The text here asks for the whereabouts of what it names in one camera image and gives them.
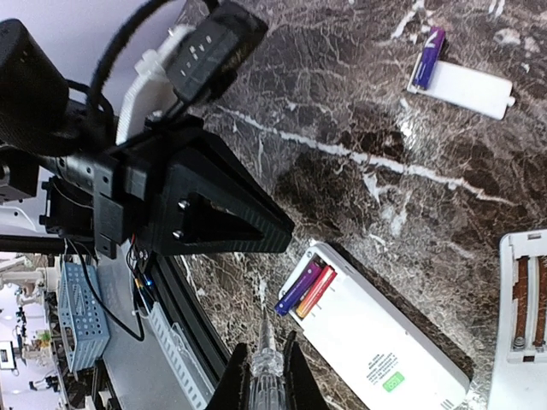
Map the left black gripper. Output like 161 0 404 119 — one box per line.
93 123 295 259

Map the small white remote control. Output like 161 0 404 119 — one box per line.
279 242 470 409

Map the purple battery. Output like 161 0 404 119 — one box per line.
274 261 324 316
412 26 445 90

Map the purple battery in small remote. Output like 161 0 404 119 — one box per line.
274 261 324 316

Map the long white remote control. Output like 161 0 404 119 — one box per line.
487 230 546 410

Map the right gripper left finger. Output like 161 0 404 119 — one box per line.
206 343 250 410

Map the red battery in small remote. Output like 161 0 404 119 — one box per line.
296 266 337 319

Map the white slotted cable duct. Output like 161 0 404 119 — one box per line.
148 302 215 409

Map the blue perforated plastic basket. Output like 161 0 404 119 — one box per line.
57 262 110 372

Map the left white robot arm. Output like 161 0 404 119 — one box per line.
1 3 294 258

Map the black front table rail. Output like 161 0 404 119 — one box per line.
144 254 231 385

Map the clear handle screwdriver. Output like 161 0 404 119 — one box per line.
248 309 287 410

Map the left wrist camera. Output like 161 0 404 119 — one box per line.
115 0 270 144

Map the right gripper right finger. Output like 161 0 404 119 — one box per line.
284 331 329 410

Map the white battery cover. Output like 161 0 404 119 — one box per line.
406 61 515 120

